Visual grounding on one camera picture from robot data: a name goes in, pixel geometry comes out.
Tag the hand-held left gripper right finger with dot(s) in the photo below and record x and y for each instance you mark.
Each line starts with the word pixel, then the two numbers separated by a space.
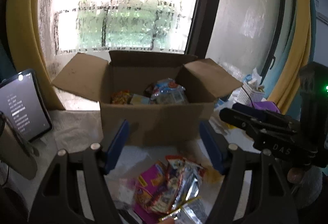
pixel 210 147

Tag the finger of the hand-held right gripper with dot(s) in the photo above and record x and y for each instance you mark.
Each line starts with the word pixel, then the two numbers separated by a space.
pixel 235 118
pixel 258 112

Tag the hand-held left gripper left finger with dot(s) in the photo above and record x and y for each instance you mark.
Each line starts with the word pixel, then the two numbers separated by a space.
pixel 117 144

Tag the brown cardboard box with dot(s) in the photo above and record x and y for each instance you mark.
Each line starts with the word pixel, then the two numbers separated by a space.
pixel 153 121

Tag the red silver snack packet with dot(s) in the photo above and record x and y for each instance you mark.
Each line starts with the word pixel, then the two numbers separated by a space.
pixel 179 177

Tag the purple snack box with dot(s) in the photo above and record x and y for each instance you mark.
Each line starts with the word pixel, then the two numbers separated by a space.
pixel 151 177

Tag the orange snack packet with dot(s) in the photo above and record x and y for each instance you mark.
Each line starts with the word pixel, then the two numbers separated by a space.
pixel 120 97

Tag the yellow white snack box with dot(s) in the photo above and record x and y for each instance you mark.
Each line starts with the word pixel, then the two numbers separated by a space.
pixel 139 99

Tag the silver foil snack packet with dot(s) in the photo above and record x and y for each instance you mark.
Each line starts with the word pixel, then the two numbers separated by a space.
pixel 192 211

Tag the blue white snack packet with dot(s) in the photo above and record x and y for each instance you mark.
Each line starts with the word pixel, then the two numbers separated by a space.
pixel 166 90

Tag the person's right forearm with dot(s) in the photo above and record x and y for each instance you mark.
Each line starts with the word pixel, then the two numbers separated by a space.
pixel 308 188

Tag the person's right hand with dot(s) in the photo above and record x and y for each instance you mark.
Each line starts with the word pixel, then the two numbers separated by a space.
pixel 294 175

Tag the person's left hand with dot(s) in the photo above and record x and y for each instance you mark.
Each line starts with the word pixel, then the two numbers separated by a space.
pixel 167 221

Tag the purple cloth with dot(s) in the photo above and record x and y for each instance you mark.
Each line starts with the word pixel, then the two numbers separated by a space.
pixel 266 106

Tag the white woven basket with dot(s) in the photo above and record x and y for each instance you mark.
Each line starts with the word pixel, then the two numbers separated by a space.
pixel 252 95

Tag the white textured table cover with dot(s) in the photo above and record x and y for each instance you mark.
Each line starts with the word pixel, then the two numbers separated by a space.
pixel 158 149

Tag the crumpled clear plastic sheet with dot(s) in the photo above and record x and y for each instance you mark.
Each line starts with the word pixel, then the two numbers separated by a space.
pixel 76 129

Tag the yellow curtain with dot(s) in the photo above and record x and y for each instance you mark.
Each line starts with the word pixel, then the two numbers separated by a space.
pixel 297 47
pixel 23 47

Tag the tablet with dark screen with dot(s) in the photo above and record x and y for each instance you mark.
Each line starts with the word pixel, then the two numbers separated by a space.
pixel 25 108

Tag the stainless steel tumbler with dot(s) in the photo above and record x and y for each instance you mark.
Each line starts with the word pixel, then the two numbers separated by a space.
pixel 15 152

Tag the teal curtain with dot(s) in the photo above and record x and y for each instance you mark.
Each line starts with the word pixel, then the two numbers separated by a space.
pixel 312 8

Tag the black window frame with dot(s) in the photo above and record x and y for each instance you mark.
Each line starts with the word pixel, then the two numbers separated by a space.
pixel 205 8

